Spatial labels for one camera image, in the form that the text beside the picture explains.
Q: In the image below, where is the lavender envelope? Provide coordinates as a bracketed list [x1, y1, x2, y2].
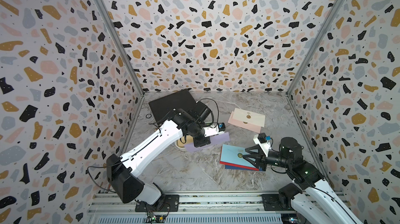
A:
[184, 132, 230, 153]

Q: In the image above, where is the red envelope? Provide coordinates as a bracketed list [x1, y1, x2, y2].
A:
[219, 148, 260, 171]

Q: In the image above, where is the light blue envelope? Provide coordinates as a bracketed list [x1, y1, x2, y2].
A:
[221, 144, 260, 169]

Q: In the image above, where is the dark blue envelope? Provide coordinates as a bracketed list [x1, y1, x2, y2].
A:
[225, 165, 256, 171]

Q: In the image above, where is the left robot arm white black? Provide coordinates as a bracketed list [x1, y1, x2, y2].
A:
[106, 101, 226, 205]

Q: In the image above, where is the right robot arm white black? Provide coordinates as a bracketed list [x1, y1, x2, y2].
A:
[242, 133, 361, 224]

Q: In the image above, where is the pink envelope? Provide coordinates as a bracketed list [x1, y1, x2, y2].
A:
[228, 112, 261, 133]

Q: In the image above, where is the black briefcase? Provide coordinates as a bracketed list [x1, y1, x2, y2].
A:
[149, 89, 196, 126]

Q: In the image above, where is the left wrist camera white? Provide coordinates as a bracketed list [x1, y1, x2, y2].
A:
[204, 123, 226, 137]

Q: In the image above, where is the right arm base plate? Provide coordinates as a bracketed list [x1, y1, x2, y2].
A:
[261, 194, 293, 211]

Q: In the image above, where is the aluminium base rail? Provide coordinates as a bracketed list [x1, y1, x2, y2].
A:
[86, 191, 311, 224]

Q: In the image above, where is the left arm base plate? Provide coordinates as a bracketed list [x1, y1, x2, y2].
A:
[135, 194, 179, 213]

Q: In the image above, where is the left corner aluminium post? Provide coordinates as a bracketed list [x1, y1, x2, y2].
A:
[94, 0, 144, 98]

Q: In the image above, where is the corner aluminium post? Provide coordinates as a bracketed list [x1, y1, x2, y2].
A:
[94, 0, 144, 98]
[286, 0, 345, 98]

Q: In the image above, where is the right corner aluminium post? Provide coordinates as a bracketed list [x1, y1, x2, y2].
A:
[286, 0, 345, 98]

